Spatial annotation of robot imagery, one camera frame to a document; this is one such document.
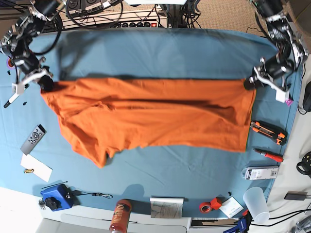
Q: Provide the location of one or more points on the translucent plastic cup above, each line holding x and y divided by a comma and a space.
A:
256, 204

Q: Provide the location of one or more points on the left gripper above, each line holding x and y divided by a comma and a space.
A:
269, 73

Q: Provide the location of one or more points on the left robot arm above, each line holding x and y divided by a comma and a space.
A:
291, 54

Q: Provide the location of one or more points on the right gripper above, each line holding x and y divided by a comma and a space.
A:
34, 71

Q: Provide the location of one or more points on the grey notebook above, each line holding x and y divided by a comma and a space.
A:
168, 208

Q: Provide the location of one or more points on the blue box with knob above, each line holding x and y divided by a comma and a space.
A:
57, 197

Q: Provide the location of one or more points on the white paper card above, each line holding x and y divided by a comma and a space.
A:
40, 169

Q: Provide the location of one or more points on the purple glue tube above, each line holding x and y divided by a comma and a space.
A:
288, 102

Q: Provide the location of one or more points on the orange drink bottle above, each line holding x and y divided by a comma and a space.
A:
121, 215

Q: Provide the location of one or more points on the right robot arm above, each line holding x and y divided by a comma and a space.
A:
15, 44

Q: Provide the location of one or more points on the purple tape roll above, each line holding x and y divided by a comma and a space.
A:
9, 64

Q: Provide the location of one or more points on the red tape roll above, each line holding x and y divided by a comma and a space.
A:
205, 207

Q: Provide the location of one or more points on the white paper leaflet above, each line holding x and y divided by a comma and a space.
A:
231, 207

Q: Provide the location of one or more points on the gold AA battery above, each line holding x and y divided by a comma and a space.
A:
28, 171

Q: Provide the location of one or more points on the red plastic block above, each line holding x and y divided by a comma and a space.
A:
216, 203

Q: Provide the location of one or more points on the red screwdriver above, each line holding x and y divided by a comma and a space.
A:
276, 157

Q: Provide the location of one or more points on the blue table cloth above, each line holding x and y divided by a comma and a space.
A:
192, 173

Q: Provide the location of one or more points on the orange black utility knife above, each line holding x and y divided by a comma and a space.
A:
273, 132

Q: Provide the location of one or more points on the black zip tie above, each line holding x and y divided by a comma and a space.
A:
54, 185

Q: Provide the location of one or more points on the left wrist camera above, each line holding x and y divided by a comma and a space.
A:
282, 96

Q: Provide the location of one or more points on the grey remote control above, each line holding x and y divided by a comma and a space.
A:
33, 139

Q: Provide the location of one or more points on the black white marker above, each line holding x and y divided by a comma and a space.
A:
11, 100

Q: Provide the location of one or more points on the black power strip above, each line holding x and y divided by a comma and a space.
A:
140, 24

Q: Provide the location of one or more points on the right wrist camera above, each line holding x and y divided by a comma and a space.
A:
19, 88

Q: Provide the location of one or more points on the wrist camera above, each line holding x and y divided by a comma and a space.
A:
282, 96
19, 88

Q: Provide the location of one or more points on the orange t-shirt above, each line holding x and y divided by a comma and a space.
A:
102, 116

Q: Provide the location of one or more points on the packaged bit set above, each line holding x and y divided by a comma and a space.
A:
260, 172

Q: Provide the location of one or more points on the blue bar clamp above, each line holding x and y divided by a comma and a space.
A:
243, 224

